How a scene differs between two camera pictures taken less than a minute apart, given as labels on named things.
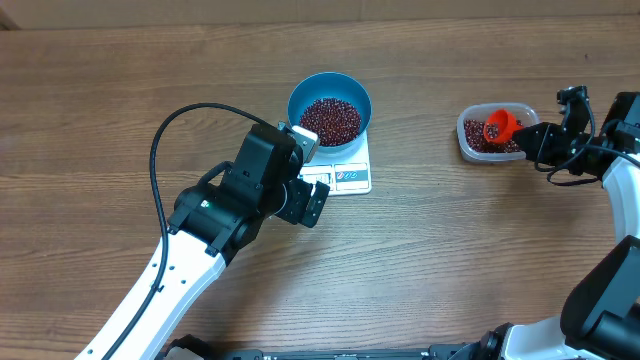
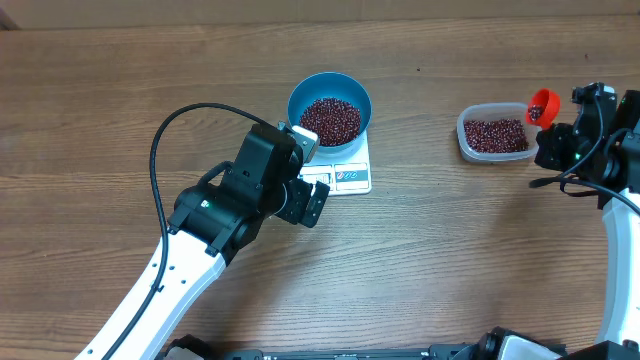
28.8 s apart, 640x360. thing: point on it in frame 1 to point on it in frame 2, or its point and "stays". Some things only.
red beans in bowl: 334,120 stays
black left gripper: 297,212 stays
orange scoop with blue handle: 507,122 to 550,103
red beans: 492,130 to 535,111
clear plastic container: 485,131 stays
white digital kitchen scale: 346,175 stays
